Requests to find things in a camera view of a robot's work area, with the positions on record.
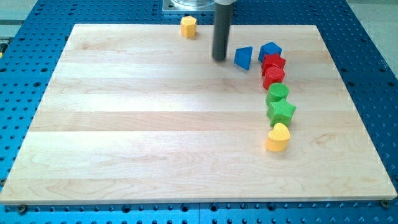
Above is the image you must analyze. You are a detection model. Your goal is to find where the red cylinder block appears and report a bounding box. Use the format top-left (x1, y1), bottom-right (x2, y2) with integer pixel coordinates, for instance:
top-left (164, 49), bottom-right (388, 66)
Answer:
top-left (262, 67), bottom-right (285, 90)

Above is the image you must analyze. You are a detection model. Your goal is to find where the light wooden board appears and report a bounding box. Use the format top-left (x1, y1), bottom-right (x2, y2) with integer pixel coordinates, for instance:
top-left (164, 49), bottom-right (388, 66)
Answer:
top-left (1, 24), bottom-right (397, 205)

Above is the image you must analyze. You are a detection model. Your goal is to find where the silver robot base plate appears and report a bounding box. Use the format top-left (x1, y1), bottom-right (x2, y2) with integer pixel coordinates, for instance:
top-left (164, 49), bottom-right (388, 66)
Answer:
top-left (162, 0), bottom-right (215, 12)

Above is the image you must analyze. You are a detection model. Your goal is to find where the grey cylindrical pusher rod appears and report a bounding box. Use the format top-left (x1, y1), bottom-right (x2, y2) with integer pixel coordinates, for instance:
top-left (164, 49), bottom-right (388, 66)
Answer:
top-left (212, 0), bottom-right (234, 61)

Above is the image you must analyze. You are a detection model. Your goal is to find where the blue triangle block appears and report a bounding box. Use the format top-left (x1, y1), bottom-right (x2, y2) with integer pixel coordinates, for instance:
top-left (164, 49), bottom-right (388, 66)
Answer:
top-left (234, 46), bottom-right (253, 70)

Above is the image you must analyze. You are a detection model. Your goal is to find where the red star block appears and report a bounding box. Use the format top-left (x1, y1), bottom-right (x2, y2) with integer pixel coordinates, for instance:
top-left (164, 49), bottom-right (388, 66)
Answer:
top-left (261, 53), bottom-right (286, 77)

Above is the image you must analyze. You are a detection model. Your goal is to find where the yellow hexagon block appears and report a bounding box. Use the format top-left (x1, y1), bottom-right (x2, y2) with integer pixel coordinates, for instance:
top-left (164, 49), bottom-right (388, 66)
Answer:
top-left (180, 16), bottom-right (197, 38)

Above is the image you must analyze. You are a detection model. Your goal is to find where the blue pentagon block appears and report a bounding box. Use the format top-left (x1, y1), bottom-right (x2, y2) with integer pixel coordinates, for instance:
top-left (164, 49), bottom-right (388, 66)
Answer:
top-left (258, 42), bottom-right (282, 62)

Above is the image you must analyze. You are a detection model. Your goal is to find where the yellow heart block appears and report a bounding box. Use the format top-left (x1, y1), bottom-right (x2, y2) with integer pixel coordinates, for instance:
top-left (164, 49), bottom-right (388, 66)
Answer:
top-left (266, 123), bottom-right (290, 152)

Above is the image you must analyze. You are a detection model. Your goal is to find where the green star block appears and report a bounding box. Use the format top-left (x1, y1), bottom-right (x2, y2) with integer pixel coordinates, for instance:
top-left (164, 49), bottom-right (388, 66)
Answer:
top-left (267, 98), bottom-right (297, 126)

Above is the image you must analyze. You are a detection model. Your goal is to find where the green cylinder block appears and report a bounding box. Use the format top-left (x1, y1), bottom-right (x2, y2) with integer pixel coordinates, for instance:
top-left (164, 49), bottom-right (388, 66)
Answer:
top-left (266, 82), bottom-right (289, 106)

